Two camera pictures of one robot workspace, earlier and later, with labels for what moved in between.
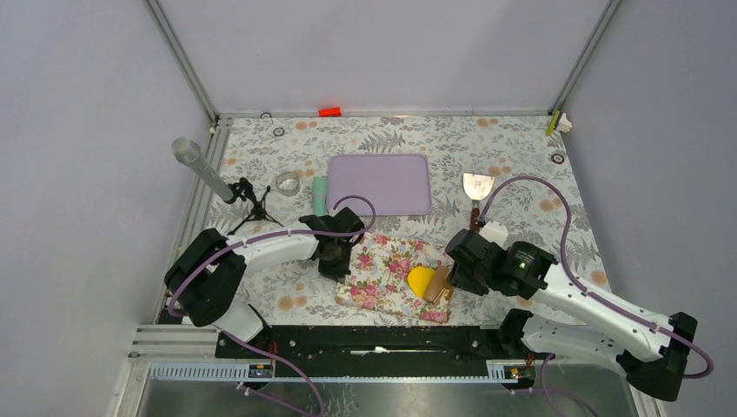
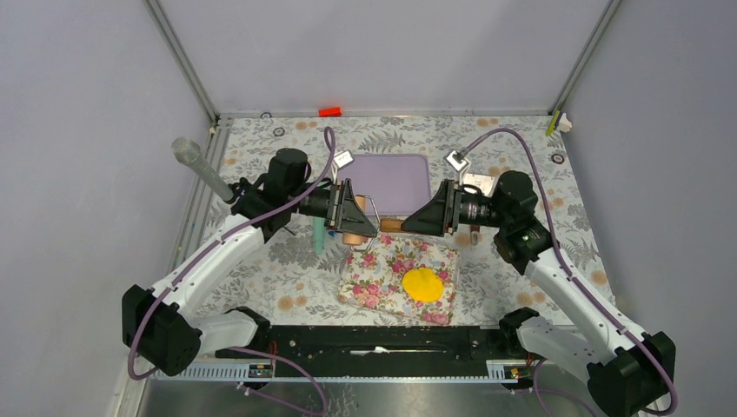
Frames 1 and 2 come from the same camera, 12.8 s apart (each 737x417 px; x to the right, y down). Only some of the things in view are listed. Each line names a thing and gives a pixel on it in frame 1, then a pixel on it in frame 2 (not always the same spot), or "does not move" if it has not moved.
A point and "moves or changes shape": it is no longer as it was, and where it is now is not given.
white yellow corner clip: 564,124 does not move
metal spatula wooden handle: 476,187 does not move
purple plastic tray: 396,184 does not move
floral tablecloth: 510,174 does not move
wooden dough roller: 438,284 to 388,225
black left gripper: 339,272 to 343,213
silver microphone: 187,151 does not move
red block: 329,112 does not move
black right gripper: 457,278 to 436,218
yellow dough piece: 419,278 moves or changes shape
